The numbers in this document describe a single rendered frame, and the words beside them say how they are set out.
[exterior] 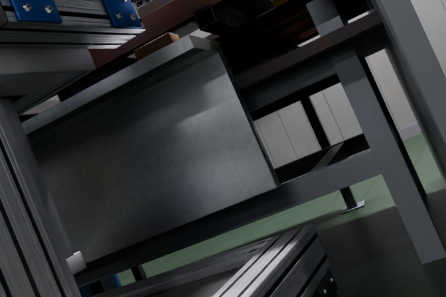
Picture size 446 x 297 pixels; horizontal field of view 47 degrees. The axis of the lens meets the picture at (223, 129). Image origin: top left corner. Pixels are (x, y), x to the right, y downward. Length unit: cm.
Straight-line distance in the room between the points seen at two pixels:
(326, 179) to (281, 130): 284
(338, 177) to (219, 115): 33
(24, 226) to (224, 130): 54
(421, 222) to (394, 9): 59
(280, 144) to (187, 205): 290
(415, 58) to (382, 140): 43
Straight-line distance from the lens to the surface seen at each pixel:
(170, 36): 120
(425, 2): 388
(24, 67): 93
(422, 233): 131
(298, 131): 408
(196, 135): 125
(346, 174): 129
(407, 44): 87
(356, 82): 126
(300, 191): 131
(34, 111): 191
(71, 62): 101
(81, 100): 120
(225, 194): 125
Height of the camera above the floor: 42
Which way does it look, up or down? 3 degrees up
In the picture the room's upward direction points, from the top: 23 degrees counter-clockwise
